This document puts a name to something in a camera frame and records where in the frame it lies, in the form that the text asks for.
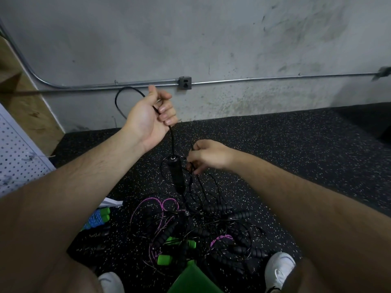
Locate blue green-handled jump rope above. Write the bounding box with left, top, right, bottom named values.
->
left=82, top=207, right=112, bottom=231

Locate black foam-handled jump rope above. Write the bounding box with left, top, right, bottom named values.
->
left=115, top=86, right=211, bottom=196

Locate white pegboard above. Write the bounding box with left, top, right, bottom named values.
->
left=0, top=103, right=56, bottom=198

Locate person's right forearm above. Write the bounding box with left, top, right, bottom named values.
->
left=229, top=149, right=391, bottom=293

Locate white pegboard stand foot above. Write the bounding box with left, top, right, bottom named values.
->
left=99, top=197, right=123, bottom=208

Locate person's left forearm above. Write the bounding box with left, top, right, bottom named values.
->
left=0, top=128, right=147, bottom=293

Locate pile of jump ropes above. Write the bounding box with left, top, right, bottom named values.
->
left=128, top=192, right=276, bottom=278

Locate white shoe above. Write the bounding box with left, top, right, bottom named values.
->
left=98, top=271, right=125, bottom=293
left=264, top=251, right=297, bottom=293

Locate person's left hand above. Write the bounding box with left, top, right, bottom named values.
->
left=122, top=85, right=179, bottom=154

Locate metal conduit pipe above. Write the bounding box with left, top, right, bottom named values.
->
left=0, top=21, right=391, bottom=93

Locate white right shoe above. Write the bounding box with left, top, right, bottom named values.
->
left=264, top=251, right=297, bottom=293

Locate person's right hand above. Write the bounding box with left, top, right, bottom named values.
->
left=186, top=140, right=238, bottom=176

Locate white left shoe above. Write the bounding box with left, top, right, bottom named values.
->
left=98, top=271, right=125, bottom=293

